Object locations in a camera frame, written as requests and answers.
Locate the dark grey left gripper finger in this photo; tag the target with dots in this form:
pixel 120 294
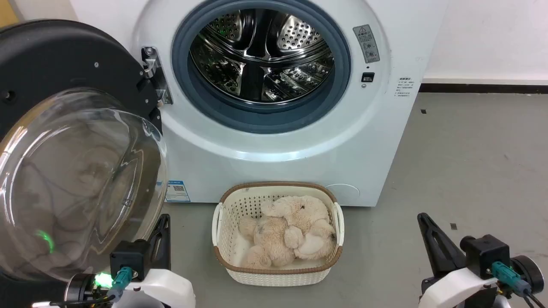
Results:
pixel 162 244

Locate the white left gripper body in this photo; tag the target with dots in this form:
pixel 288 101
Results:
pixel 169 288

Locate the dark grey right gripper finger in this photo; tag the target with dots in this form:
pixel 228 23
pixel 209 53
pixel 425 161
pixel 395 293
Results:
pixel 439 246

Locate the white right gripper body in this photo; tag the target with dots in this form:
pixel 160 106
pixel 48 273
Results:
pixel 454 288

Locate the black round glass washer door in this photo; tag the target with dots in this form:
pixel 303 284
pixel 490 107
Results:
pixel 64 171

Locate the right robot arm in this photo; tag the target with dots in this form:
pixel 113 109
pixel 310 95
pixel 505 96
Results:
pixel 528 273

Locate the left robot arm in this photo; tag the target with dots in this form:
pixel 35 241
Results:
pixel 81 291

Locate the white front-load washing machine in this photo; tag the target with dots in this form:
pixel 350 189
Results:
pixel 274 167

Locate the metal door hinge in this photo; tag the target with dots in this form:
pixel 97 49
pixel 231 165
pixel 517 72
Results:
pixel 156 75

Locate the black door latch slot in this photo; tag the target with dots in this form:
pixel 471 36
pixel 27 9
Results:
pixel 367 77

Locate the blue white energy label sticker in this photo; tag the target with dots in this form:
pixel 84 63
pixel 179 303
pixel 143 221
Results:
pixel 177 191

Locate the beige plush toy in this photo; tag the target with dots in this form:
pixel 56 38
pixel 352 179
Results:
pixel 267 244

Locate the round white filter cover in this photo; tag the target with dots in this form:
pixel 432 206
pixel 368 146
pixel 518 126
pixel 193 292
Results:
pixel 343 193

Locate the cream plastic laundry basket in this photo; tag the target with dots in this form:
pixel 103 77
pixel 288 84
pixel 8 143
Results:
pixel 278 276

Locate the light cream plush toy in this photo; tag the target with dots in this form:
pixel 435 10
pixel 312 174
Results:
pixel 306 222

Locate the small black text sticker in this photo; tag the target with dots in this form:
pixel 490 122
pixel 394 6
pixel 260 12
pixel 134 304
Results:
pixel 404 87

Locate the stainless steel washer drum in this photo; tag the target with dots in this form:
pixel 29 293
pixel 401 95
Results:
pixel 261 55

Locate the grey warning label sticker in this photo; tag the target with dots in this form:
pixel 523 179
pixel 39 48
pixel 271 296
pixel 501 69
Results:
pixel 366 43

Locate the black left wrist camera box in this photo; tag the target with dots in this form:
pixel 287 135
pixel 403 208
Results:
pixel 128 259

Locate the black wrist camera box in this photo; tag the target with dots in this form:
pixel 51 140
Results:
pixel 128 259
pixel 486 254

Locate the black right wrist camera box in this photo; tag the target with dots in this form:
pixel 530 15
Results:
pixel 486 254

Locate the black wall baseboard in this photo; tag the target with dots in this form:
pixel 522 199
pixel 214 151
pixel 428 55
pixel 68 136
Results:
pixel 483 88

